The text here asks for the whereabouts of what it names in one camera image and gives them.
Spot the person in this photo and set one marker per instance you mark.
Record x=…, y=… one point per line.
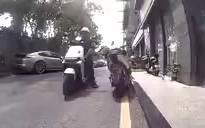
x=87, y=53

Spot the dark motor scooter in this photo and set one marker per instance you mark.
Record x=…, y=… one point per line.
x=120, y=76

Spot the white motor scooter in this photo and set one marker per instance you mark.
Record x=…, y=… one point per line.
x=71, y=73

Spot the row of parked scooters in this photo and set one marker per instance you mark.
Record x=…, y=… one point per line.
x=152, y=66

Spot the silver car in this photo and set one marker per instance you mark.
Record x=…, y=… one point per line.
x=43, y=61

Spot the dark kerb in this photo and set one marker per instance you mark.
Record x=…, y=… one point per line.
x=150, y=110

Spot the row of trees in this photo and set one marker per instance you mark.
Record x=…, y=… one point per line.
x=56, y=16

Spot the grey asphalt road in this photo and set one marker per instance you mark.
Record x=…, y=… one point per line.
x=33, y=106

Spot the dark building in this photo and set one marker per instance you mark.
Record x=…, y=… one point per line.
x=180, y=33

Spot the pale grey pavement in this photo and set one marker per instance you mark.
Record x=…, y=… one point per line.
x=183, y=103

